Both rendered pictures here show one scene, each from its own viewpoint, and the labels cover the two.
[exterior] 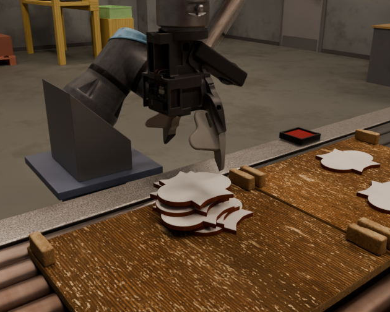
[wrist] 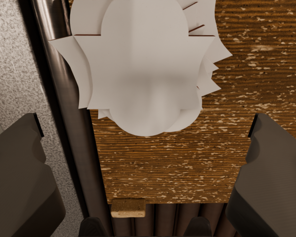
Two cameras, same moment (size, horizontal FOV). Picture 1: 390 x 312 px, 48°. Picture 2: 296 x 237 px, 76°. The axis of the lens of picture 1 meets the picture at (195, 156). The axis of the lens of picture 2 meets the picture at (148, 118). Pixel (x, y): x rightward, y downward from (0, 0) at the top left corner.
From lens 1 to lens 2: 0.72 m
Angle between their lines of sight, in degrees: 89
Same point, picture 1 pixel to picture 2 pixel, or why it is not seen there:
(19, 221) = not seen: hidden behind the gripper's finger
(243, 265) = (274, 90)
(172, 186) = (122, 106)
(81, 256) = (147, 184)
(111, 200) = (30, 111)
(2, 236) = (66, 199)
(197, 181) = (129, 60)
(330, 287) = not seen: outside the picture
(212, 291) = not seen: hidden behind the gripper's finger
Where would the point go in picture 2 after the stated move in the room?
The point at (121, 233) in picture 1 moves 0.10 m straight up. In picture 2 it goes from (134, 151) to (128, 214)
